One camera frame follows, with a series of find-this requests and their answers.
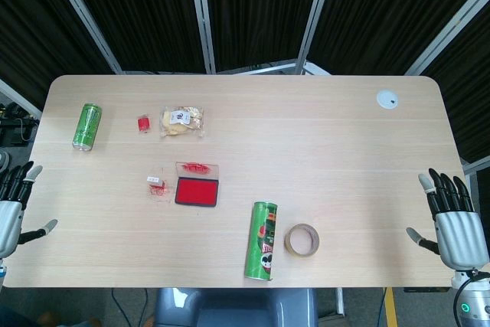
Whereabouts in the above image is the brown tape roll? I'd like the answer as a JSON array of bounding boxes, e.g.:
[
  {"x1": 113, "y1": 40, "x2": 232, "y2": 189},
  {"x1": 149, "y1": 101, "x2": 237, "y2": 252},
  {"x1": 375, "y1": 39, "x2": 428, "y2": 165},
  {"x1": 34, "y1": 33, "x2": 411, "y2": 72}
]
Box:
[{"x1": 283, "y1": 222, "x2": 322, "y2": 258}]

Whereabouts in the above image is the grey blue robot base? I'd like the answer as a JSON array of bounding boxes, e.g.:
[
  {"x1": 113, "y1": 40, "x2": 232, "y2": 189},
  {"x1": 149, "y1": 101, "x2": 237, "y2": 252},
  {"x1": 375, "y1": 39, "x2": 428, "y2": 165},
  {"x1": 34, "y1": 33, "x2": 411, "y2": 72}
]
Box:
[{"x1": 154, "y1": 287, "x2": 319, "y2": 327}]

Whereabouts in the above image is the green chips tube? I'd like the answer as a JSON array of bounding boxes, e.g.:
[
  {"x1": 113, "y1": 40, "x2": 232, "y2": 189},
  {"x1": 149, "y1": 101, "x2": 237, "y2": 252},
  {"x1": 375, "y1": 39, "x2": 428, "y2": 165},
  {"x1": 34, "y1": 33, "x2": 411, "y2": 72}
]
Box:
[{"x1": 243, "y1": 200, "x2": 279, "y2": 282}]

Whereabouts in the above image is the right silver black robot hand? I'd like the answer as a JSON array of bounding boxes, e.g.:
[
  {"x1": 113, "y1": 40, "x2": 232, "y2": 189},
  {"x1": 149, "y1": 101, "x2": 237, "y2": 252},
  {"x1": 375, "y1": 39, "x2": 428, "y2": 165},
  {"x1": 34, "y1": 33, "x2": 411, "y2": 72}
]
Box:
[{"x1": 405, "y1": 168, "x2": 490, "y2": 270}]

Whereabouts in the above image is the grey metal frame crossbar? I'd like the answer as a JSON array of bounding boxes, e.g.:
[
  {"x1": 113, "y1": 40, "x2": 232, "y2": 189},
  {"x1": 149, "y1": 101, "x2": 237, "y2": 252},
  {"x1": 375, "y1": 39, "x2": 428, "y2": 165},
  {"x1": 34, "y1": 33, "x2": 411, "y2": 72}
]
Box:
[{"x1": 215, "y1": 59, "x2": 331, "y2": 76}]

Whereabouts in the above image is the clear bag of snacks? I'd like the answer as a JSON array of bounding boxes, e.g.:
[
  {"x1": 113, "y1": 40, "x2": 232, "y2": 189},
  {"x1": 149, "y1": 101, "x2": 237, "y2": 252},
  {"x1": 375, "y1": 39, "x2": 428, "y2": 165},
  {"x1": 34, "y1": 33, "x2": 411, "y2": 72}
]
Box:
[{"x1": 158, "y1": 105, "x2": 206, "y2": 139}]

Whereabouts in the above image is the green drink can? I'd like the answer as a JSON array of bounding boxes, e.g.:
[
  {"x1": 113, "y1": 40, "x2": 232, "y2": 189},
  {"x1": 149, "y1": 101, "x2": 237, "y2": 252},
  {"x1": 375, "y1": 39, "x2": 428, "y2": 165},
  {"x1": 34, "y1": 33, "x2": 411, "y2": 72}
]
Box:
[{"x1": 71, "y1": 103, "x2": 103, "y2": 151}]

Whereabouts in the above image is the red ink pad clear lid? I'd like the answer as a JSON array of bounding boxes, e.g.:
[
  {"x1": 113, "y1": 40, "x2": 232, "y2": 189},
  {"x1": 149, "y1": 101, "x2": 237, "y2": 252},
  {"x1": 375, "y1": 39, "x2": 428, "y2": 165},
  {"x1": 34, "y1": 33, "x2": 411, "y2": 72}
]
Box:
[{"x1": 174, "y1": 161, "x2": 221, "y2": 208}]

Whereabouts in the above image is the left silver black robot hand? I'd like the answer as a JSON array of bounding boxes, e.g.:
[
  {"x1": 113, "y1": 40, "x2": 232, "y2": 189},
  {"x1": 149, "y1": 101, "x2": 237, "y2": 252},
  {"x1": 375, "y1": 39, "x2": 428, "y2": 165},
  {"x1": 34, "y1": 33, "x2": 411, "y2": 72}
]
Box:
[{"x1": 0, "y1": 161, "x2": 59, "y2": 259}]

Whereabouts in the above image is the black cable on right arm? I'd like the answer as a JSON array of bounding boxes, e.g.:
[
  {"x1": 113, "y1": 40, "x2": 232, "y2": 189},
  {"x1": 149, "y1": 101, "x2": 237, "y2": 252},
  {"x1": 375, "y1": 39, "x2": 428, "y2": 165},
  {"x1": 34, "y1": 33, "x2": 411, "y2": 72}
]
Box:
[{"x1": 452, "y1": 268, "x2": 490, "y2": 327}]

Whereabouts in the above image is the dark equipment on floor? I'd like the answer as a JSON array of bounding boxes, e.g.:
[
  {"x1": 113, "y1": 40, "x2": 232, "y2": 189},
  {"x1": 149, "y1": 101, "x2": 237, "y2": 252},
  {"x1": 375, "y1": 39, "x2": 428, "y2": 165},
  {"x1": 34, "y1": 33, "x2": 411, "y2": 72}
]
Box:
[{"x1": 0, "y1": 101, "x2": 40, "y2": 149}]

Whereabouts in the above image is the white cable grommet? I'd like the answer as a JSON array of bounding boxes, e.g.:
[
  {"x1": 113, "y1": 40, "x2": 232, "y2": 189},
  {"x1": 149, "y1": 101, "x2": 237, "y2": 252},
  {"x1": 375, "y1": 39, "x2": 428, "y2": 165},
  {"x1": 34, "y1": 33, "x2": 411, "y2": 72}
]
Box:
[{"x1": 375, "y1": 89, "x2": 400, "y2": 111}]

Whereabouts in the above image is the white table leg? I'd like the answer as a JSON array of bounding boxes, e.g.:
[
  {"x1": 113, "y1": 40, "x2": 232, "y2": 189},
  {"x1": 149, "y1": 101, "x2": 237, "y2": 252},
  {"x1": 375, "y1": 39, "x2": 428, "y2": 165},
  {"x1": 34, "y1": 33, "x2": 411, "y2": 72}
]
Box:
[{"x1": 335, "y1": 287, "x2": 346, "y2": 317}]

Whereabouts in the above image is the black box under table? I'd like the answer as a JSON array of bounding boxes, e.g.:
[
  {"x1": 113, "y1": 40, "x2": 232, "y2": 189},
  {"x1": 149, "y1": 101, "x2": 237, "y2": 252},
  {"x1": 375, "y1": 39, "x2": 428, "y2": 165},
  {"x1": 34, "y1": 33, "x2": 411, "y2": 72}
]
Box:
[{"x1": 403, "y1": 286, "x2": 452, "y2": 293}]

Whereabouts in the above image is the small red stamp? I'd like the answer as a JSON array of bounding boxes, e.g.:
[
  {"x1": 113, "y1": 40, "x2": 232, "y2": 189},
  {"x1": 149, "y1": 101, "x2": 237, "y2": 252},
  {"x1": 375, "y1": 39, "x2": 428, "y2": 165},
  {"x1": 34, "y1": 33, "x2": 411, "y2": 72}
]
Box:
[{"x1": 136, "y1": 113, "x2": 152, "y2": 135}]

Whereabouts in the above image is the grey metal frame post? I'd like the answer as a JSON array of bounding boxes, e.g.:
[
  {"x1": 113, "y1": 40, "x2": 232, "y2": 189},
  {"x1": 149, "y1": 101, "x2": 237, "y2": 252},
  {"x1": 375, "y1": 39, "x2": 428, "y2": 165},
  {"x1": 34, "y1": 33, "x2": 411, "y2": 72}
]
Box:
[
  {"x1": 462, "y1": 156, "x2": 490, "y2": 173},
  {"x1": 404, "y1": 0, "x2": 490, "y2": 77},
  {"x1": 296, "y1": 0, "x2": 338, "y2": 75},
  {"x1": 43, "y1": 0, "x2": 124, "y2": 74},
  {"x1": 0, "y1": 77, "x2": 44, "y2": 118},
  {"x1": 186, "y1": 0, "x2": 217, "y2": 74}
]

